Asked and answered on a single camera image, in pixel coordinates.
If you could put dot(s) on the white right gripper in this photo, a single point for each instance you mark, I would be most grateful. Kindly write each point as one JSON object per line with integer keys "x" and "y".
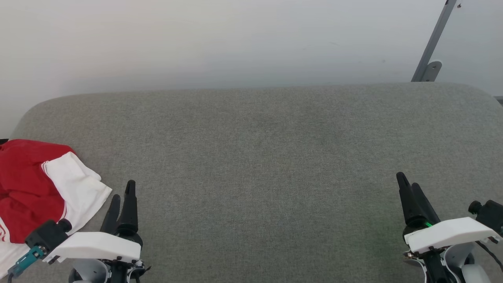
{"x": 448, "y": 234}

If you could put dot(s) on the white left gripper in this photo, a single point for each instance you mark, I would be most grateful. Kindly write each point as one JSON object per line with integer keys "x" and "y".
{"x": 94, "y": 245}

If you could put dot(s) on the red and white basketball jersey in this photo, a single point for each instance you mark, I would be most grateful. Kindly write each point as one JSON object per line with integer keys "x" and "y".
{"x": 27, "y": 184}

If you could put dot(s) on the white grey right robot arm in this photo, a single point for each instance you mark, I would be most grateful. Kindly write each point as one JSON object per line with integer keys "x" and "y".
{"x": 471, "y": 275}

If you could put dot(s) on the grey fabric sofa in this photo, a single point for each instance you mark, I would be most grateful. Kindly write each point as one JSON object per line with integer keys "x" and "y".
{"x": 275, "y": 157}

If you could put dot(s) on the grey metal bar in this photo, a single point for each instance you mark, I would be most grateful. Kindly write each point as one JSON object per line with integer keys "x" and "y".
{"x": 438, "y": 31}

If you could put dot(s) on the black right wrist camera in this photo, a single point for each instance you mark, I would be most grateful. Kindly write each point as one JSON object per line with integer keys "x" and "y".
{"x": 491, "y": 214}

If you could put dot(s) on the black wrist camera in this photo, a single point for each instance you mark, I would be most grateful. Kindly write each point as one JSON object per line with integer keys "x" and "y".
{"x": 491, "y": 214}
{"x": 47, "y": 236}

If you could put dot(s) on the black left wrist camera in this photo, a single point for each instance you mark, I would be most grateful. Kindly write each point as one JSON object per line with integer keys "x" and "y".
{"x": 47, "y": 236}

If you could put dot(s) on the grey metal bracket plate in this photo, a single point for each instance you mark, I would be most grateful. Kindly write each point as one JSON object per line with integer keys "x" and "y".
{"x": 432, "y": 70}

